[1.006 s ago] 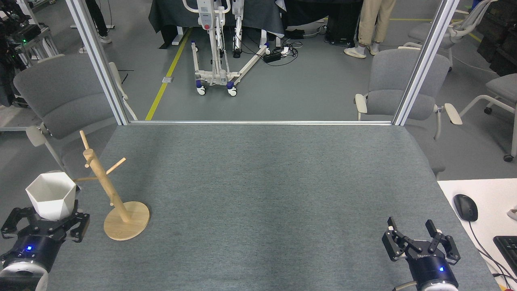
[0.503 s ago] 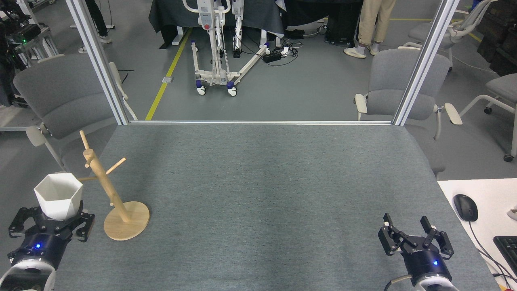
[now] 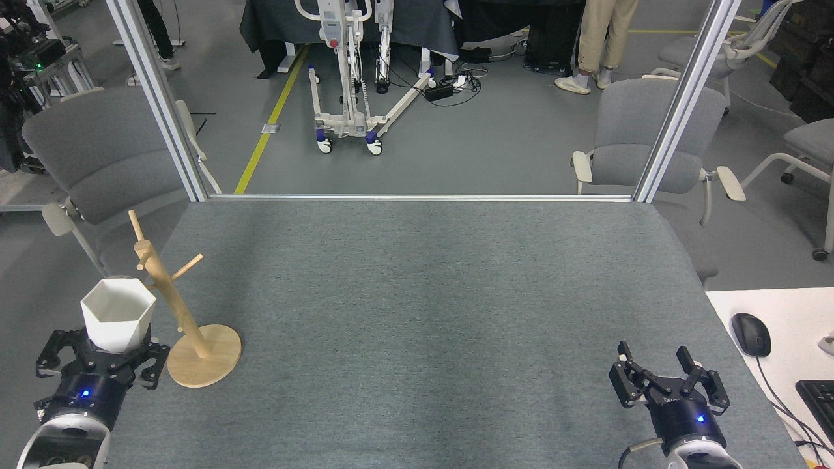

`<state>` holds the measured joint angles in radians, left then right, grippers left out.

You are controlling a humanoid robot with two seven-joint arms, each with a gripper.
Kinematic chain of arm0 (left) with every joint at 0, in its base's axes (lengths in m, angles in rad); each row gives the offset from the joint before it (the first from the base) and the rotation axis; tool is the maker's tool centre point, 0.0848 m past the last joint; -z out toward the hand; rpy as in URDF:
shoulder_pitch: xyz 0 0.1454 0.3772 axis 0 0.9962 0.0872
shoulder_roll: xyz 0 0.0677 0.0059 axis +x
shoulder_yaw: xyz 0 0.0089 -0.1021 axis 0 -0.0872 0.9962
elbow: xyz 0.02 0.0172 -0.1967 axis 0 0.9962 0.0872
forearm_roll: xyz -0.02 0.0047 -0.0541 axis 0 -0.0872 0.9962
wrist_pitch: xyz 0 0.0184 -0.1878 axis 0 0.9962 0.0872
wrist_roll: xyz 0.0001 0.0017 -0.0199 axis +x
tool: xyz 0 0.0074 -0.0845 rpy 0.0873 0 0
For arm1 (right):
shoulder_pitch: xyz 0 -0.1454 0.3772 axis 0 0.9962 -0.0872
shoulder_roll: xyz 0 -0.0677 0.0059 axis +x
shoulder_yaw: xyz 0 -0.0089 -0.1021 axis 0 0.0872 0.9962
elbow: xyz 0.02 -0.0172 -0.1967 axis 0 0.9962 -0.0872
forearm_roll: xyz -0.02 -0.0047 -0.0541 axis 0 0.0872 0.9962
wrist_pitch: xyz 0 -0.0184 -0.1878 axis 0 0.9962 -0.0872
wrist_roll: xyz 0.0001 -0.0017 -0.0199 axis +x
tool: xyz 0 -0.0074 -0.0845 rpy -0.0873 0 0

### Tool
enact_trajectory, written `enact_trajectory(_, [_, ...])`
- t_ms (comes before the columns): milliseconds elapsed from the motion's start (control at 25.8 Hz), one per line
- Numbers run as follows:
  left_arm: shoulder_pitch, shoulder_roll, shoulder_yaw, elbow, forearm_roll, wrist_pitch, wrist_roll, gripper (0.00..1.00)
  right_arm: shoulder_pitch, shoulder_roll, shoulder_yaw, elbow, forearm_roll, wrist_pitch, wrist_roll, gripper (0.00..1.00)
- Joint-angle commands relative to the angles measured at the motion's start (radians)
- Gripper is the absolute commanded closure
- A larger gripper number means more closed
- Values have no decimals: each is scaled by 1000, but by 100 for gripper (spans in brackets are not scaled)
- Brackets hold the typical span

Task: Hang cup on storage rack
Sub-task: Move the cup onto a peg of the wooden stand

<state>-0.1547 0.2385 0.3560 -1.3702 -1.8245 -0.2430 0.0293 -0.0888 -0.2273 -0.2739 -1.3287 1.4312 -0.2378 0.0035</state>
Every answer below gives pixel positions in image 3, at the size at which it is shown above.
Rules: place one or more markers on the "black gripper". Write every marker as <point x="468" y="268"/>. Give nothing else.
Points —
<point x="91" y="391"/>
<point x="687" y="420"/>

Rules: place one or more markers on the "white hexagonal cup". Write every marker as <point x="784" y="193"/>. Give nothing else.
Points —
<point x="117" y="319"/>

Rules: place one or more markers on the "wooden cup rack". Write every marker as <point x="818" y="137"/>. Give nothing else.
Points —
<point x="202" y="365"/>

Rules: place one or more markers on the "black computer mouse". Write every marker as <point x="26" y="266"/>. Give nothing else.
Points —
<point x="750" y="333"/>

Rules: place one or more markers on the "white desk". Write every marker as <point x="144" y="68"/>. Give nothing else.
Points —
<point x="795" y="312"/>

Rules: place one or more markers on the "black keyboard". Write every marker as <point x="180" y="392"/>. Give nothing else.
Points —
<point x="819" y="404"/>

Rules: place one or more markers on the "white rounded object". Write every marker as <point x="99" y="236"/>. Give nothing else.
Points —
<point x="827" y="344"/>

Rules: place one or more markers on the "grey chair with armrests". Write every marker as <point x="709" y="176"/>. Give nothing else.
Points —
<point x="625" y="130"/>
<point x="104" y="156"/>

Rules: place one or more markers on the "grey chair on castors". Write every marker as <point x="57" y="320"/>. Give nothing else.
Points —
<point x="811" y="143"/>

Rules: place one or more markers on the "equipment cart with devices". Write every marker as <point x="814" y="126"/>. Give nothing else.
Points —
<point x="39" y="55"/>

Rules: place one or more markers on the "person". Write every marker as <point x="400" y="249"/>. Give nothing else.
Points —
<point x="156" y="26"/>
<point x="603" y="32"/>

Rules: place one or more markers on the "black equipment case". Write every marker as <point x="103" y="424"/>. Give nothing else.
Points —
<point x="550" y="42"/>

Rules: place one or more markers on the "black power adapter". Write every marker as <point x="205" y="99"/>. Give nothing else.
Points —
<point x="440" y="92"/>

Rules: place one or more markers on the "table with black cloth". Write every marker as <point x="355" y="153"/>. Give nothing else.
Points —
<point x="280" y="26"/>

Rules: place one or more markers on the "white stand on wheels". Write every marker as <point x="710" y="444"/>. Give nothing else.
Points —
<point x="333" y="32"/>

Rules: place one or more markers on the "silver aluminium post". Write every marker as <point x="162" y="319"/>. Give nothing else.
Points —
<point x="684" y="104"/>
<point x="159" y="98"/>

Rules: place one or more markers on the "silver table edge rail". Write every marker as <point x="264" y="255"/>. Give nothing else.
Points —
<point x="417" y="197"/>

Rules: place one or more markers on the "white frame office chair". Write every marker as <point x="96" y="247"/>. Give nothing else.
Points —
<point x="736" y="49"/>

